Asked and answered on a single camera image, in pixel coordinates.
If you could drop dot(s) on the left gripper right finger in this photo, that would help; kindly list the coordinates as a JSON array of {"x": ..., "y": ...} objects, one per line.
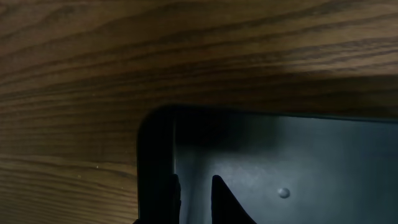
[{"x": 224, "y": 208}]

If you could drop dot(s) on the clear test tube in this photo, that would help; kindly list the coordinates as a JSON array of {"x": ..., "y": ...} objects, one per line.
[{"x": 193, "y": 193}]

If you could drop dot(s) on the black tray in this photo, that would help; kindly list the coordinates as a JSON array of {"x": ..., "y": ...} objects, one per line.
[{"x": 311, "y": 161}]

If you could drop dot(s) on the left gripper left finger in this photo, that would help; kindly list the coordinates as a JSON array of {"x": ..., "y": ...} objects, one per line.
[{"x": 172, "y": 205}]

